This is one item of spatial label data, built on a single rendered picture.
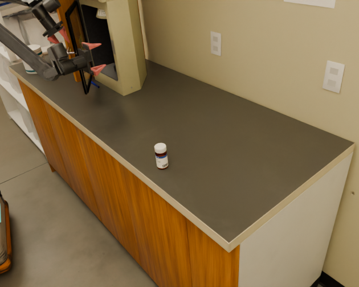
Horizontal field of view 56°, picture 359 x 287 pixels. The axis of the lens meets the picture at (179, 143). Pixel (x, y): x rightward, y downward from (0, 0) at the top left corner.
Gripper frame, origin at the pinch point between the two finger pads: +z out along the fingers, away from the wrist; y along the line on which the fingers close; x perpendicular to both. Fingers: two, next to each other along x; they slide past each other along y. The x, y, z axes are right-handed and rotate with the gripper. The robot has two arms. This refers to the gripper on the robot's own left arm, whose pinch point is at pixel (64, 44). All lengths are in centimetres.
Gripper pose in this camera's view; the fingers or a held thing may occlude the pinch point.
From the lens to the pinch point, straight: 182.0
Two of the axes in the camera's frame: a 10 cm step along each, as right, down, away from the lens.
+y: -8.6, 4.7, 1.9
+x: 1.1, 5.4, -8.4
